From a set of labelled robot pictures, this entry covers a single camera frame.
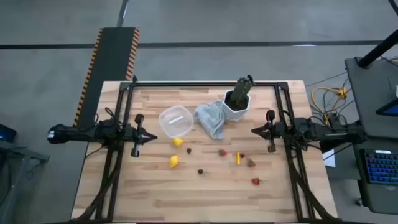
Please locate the black ramp with hazard stripes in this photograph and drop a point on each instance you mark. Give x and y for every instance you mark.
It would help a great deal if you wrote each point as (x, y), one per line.
(109, 62)

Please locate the white paper sheet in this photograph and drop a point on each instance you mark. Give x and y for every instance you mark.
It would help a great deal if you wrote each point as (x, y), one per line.
(330, 159)

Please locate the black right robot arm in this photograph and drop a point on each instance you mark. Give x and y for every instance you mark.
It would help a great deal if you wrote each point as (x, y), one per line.
(326, 133)

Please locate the grey cart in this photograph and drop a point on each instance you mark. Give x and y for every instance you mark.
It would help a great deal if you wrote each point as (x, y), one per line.
(18, 180)

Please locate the black pole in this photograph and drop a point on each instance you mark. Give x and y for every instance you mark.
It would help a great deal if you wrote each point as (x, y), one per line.
(377, 49)

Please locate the dark cherry with stem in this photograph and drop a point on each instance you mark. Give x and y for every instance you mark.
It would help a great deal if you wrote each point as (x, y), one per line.
(200, 171)

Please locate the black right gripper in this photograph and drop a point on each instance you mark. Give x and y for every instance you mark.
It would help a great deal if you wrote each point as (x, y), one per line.
(273, 130)

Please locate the yellow lemon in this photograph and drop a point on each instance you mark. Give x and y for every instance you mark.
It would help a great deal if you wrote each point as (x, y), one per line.
(177, 142)
(174, 161)

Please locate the grey waffle cloth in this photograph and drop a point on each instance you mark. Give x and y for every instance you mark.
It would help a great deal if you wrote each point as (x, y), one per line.
(211, 119)

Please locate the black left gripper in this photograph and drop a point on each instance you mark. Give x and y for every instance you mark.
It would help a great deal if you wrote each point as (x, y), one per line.
(136, 137)

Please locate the clear plastic tupperware container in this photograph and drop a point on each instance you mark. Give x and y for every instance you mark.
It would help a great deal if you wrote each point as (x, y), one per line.
(174, 124)

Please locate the small dark red berry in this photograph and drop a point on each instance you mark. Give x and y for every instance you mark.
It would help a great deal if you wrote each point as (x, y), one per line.
(242, 155)

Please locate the white plant pot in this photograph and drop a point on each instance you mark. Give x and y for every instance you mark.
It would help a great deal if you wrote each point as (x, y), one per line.
(235, 114)

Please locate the dark device with blue light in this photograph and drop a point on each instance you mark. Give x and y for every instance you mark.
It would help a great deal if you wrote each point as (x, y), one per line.
(7, 133)

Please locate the black aluminium table frame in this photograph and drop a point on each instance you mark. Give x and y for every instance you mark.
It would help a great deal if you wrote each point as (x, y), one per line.
(202, 84)

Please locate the backlit laptop keyboard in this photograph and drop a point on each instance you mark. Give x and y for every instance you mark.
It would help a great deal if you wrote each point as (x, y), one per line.
(382, 166)

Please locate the small yellow pepper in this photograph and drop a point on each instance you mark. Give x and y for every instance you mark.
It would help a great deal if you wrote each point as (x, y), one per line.
(238, 158)

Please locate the caster wheel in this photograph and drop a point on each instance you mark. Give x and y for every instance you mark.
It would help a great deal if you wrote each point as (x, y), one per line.
(359, 202)

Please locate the grey desk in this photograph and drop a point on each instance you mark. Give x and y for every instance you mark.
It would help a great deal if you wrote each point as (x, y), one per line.
(370, 102)

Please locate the dark screen with blue glow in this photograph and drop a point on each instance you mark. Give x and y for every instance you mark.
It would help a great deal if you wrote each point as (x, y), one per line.
(390, 109)

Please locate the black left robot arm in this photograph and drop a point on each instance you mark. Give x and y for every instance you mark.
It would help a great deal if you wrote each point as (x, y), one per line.
(77, 133)

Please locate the grey laptop table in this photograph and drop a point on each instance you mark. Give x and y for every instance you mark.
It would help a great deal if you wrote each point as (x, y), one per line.
(379, 199)

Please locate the green cactus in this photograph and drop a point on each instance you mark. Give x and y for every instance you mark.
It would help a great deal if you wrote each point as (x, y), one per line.
(241, 91)

